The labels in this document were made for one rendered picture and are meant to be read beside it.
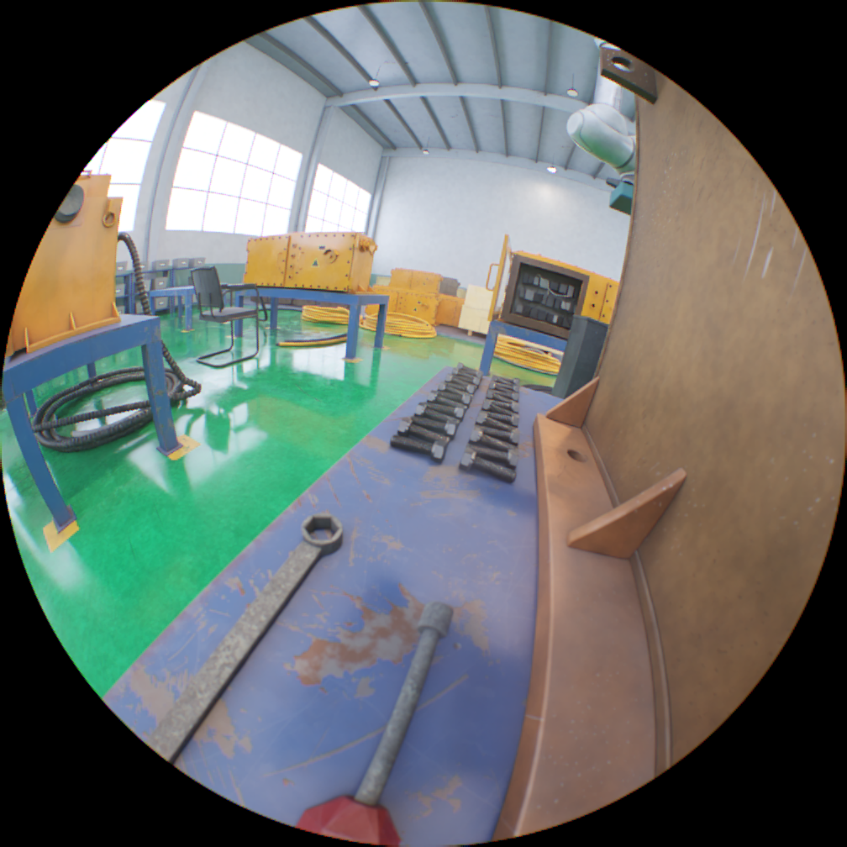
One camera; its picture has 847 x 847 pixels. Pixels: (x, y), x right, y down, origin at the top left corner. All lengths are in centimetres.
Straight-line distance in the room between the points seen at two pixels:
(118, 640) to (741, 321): 120
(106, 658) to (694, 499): 114
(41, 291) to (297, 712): 159
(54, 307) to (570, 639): 169
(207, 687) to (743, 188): 38
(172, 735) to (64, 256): 159
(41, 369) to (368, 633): 128
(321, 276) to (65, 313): 228
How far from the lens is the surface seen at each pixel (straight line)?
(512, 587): 19
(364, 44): 1164
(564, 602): 18
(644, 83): 48
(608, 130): 118
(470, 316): 571
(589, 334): 140
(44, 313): 160
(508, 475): 27
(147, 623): 101
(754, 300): 20
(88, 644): 112
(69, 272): 162
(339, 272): 290
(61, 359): 132
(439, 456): 26
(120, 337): 137
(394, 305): 606
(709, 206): 27
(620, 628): 19
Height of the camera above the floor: 78
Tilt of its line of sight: 26 degrees down
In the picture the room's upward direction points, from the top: 11 degrees clockwise
